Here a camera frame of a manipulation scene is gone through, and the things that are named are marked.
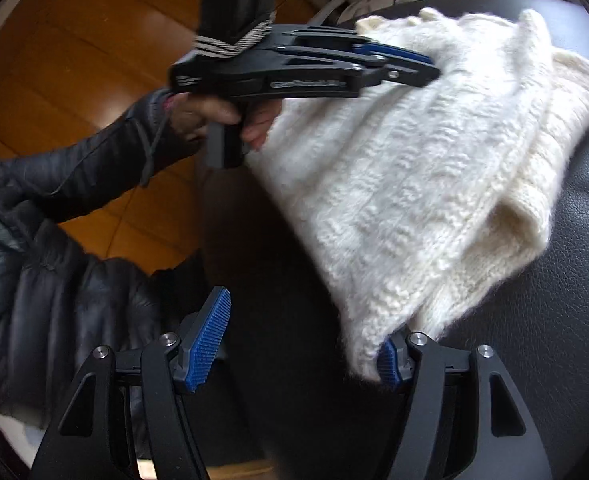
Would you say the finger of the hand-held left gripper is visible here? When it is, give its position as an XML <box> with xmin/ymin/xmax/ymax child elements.
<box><xmin>264</xmin><ymin>25</ymin><xmax>435</xmax><ymax>68</ymax></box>
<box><xmin>359</xmin><ymin>61</ymin><xmax>443</xmax><ymax>87</ymax></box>

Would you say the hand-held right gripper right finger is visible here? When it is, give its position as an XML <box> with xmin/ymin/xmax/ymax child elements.
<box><xmin>377</xmin><ymin>330</ymin><xmax>552</xmax><ymax>480</ymax></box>

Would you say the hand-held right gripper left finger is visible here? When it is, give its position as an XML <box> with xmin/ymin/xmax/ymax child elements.
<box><xmin>28</xmin><ymin>285</ymin><xmax>232</xmax><ymax>480</ymax></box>

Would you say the white knit sweater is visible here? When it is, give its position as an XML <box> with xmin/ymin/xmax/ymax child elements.
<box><xmin>247</xmin><ymin>6</ymin><xmax>589</xmax><ymax>383</ymax></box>

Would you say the person's left forearm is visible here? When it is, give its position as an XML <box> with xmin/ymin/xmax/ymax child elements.
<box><xmin>0</xmin><ymin>87</ymin><xmax>210</xmax><ymax>221</ymax></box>

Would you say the person's left hand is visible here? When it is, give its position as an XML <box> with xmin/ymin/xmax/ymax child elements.
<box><xmin>168</xmin><ymin>94</ymin><xmax>285</xmax><ymax>151</ymax></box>

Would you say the black puffer jacket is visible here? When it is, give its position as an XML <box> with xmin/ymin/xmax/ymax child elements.
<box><xmin>0</xmin><ymin>200</ymin><xmax>210</xmax><ymax>431</ymax></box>

